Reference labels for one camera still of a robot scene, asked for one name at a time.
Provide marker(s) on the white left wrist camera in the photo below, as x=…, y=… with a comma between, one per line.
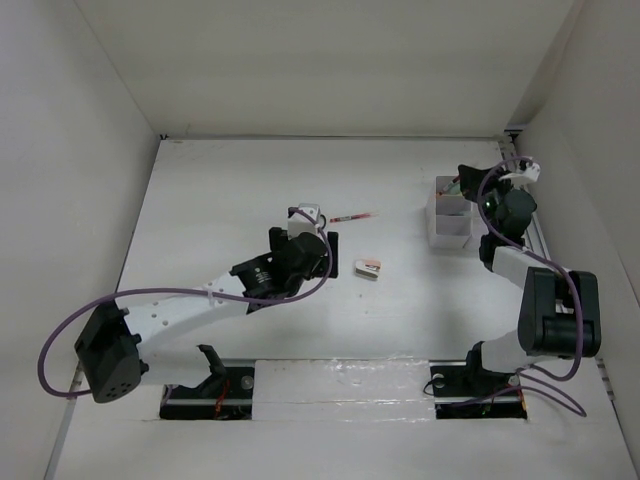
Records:
x=303, y=219

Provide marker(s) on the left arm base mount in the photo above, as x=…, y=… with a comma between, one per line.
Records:
x=226, y=394

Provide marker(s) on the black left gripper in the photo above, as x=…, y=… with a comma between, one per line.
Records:
x=279, y=239

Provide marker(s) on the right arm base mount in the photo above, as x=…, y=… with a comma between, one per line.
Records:
x=463, y=390

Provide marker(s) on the red pen refill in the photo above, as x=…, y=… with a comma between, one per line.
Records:
x=353, y=217

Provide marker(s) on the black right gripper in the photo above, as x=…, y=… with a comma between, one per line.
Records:
x=471, y=181

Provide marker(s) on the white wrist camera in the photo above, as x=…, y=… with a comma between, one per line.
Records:
x=303, y=219
x=525, y=173

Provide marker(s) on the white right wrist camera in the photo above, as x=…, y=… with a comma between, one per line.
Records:
x=525, y=173

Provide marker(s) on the pink white mini stapler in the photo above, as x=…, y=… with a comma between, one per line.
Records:
x=367, y=268

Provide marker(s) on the green pen refill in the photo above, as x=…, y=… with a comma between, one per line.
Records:
x=453, y=189

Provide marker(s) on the white compartment organizer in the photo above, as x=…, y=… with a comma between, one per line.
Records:
x=452, y=222

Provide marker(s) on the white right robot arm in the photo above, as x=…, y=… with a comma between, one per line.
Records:
x=559, y=319

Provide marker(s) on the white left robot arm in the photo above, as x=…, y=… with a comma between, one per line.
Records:
x=120, y=348

